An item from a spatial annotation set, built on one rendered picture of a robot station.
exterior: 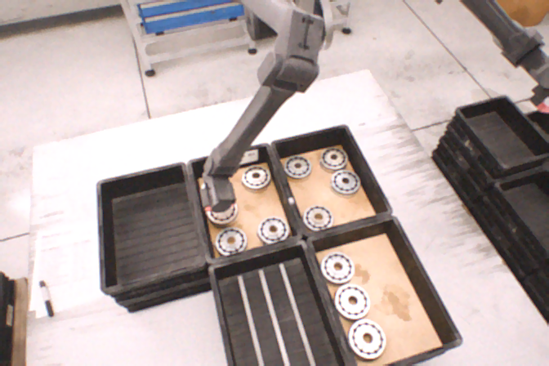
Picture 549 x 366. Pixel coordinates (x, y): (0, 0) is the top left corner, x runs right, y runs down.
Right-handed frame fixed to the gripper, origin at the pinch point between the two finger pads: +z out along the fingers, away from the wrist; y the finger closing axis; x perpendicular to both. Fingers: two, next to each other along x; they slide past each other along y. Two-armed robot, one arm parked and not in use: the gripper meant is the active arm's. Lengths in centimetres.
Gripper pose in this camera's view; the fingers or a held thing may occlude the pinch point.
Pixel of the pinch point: (221, 207)
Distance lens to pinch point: 125.2
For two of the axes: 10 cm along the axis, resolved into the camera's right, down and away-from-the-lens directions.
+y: 9.6, -2.4, 1.3
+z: 0.1, 5.2, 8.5
